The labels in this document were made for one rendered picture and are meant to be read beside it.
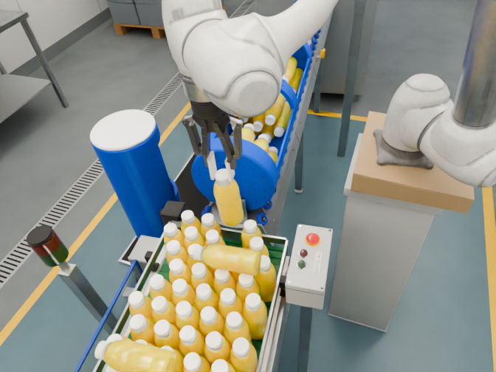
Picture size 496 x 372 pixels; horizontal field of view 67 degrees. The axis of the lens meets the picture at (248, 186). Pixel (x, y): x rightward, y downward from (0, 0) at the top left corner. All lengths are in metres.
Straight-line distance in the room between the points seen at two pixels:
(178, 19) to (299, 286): 0.67
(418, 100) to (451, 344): 1.40
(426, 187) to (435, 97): 0.28
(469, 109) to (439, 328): 1.44
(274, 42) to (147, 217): 1.43
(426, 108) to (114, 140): 1.16
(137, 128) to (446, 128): 1.16
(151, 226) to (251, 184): 0.83
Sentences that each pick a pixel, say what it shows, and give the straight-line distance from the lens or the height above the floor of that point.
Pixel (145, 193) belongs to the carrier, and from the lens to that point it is 1.76.
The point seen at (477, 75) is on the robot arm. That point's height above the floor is 1.50.
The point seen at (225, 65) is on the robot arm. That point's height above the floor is 1.72.
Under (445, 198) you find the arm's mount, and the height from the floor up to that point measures 1.05.
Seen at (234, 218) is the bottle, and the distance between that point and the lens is 1.00.
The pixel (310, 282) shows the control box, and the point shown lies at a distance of 1.00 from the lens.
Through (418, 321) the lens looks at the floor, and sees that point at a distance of 2.26.
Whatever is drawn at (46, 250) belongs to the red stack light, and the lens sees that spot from 1.07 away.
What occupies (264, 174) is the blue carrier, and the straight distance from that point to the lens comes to 1.17.
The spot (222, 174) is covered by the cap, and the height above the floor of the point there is 1.34.
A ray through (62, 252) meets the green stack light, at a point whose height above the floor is 1.19.
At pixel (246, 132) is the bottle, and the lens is 1.31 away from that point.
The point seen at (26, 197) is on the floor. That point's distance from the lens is 3.32.
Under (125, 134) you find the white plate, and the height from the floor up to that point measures 1.04.
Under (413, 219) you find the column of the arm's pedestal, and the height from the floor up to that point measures 0.90.
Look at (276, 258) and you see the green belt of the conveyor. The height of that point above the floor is 0.90.
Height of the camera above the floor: 1.96
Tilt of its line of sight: 46 degrees down
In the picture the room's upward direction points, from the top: 7 degrees counter-clockwise
